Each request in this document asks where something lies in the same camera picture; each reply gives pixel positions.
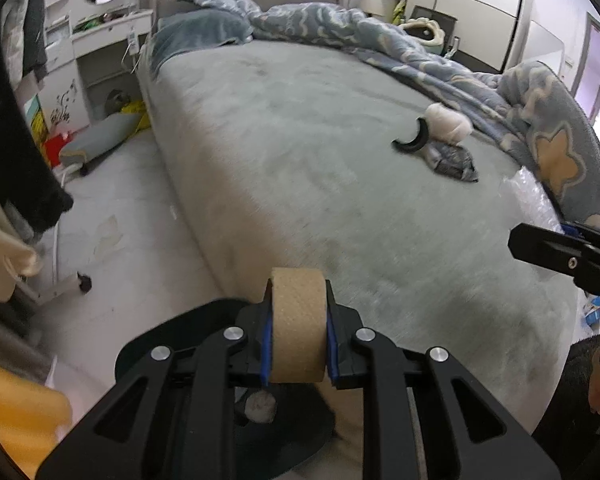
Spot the right hand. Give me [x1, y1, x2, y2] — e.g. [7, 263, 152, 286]
[588, 349, 600, 415]

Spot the black hanging garment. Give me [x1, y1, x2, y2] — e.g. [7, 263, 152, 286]
[0, 18, 73, 233]

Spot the blue cloud pattern blanket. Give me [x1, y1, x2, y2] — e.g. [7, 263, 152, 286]
[180, 0, 600, 229]

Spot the red box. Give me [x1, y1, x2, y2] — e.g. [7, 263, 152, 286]
[43, 132, 73, 168]

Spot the cream plush pet bed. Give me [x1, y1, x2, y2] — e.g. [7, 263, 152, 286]
[399, 18, 446, 55]

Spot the white power strip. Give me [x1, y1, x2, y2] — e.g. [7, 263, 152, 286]
[126, 30, 140, 56]

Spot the black curved plastic piece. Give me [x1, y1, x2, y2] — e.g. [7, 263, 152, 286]
[391, 117, 429, 154]

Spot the white grey wardrobe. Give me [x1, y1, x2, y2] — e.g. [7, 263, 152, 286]
[406, 0, 532, 74]

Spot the grey-green bed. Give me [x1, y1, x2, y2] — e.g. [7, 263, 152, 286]
[137, 41, 577, 429]

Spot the brown tape roll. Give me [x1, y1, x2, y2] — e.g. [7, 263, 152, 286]
[270, 268, 327, 384]

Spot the grey cushioned stool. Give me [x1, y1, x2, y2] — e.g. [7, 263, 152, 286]
[59, 113, 143, 174]

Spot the white bedside lamp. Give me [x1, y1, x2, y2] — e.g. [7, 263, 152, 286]
[358, 0, 385, 18]

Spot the blue white tissue pack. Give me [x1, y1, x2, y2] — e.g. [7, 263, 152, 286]
[583, 295, 600, 330]

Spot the white tissue wad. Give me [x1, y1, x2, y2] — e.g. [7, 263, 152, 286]
[424, 103, 474, 145]

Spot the white dressing table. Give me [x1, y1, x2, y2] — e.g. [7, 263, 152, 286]
[33, 0, 152, 136]

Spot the black printed snack wrapper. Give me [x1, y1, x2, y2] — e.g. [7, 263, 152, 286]
[422, 141, 479, 183]

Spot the black trash bin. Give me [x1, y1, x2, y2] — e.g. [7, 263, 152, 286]
[114, 298, 335, 479]

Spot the clear bubble wrap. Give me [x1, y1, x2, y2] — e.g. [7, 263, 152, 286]
[500, 167, 564, 234]

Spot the dark blue-grey pillow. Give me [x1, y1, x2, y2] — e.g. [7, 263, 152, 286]
[149, 9, 253, 78]

